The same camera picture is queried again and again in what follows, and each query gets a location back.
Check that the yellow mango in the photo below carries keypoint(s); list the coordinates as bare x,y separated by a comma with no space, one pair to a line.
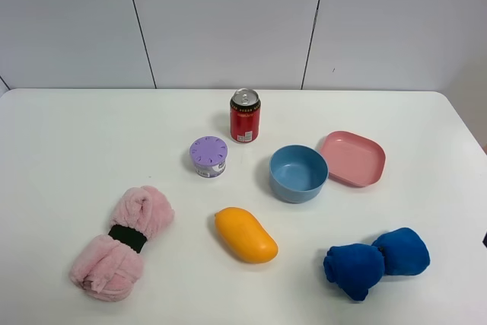
245,236

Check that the purple lidded round container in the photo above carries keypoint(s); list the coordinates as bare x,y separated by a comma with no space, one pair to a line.
208,155

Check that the red soda can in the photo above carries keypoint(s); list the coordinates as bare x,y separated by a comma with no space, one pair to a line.
245,107

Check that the blue plastic bowl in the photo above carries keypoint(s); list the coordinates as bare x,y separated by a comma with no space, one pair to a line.
297,173

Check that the pink rectangular plastic dish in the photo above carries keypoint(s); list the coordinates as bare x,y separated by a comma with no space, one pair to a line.
352,159

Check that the rolled blue towel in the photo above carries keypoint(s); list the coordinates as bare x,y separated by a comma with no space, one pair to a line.
355,268

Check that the rolled pink fluffy towel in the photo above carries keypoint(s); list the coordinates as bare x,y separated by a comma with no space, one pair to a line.
110,265

